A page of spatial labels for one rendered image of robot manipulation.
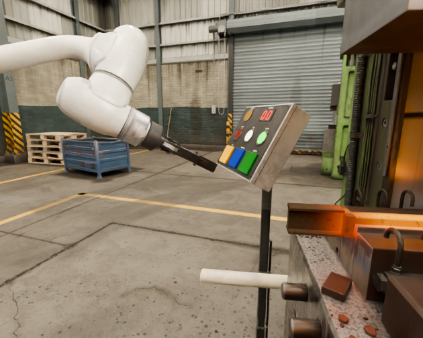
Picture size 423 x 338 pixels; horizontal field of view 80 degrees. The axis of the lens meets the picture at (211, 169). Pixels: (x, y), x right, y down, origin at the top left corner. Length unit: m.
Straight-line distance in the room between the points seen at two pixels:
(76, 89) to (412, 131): 0.73
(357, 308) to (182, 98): 8.98
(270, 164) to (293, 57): 7.70
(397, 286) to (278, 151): 0.55
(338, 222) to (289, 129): 0.44
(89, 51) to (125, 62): 0.09
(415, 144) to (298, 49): 7.87
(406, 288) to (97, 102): 0.62
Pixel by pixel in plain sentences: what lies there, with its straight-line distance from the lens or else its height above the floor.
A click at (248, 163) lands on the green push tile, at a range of 0.84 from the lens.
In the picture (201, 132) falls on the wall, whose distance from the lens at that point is 8.93.
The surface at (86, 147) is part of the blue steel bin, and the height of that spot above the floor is 0.57.
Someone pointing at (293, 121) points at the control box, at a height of 1.14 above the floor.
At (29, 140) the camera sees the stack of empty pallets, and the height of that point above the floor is 0.57.
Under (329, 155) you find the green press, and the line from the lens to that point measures 5.49.
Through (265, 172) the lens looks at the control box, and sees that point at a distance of 0.81.
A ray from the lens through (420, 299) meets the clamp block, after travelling 0.35.
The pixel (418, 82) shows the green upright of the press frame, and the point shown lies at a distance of 0.68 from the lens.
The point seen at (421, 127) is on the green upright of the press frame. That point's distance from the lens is 0.69.
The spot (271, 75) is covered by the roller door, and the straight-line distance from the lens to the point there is 8.41.
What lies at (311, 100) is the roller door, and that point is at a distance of 8.29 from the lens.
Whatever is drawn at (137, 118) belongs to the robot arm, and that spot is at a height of 1.15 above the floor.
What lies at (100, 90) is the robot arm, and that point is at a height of 1.22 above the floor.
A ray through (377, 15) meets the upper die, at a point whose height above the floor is 1.29.
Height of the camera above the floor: 1.16
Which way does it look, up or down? 12 degrees down
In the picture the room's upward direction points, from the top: straight up
